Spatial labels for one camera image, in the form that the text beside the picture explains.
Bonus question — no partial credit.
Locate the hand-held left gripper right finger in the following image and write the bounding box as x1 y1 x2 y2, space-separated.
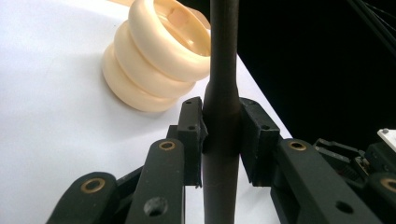
238 97 282 188

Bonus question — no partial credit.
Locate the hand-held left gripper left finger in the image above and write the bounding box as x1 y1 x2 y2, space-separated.
167 96 209 189

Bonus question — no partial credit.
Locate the cream ribbed holder cup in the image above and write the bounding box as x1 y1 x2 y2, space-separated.
101 0 213 114

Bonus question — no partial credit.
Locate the white board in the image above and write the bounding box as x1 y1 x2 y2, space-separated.
0 0 293 224

